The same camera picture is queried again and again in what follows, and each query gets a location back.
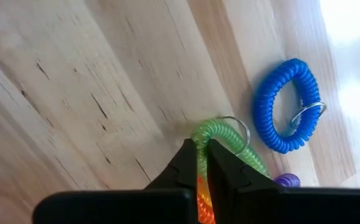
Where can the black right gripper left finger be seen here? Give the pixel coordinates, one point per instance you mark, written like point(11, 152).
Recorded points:
point(180, 174)

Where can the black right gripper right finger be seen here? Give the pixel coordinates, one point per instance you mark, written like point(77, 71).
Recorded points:
point(226, 174)

